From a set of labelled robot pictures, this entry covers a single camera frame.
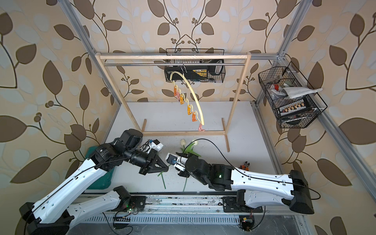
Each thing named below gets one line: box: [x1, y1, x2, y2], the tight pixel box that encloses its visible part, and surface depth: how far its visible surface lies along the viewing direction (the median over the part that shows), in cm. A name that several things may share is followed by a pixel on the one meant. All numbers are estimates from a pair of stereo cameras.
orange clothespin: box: [191, 111, 198, 122], surface depth 70 cm
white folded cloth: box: [280, 86, 324, 99], surface depth 63 cm
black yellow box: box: [164, 65, 209, 82], surface depth 84 cm
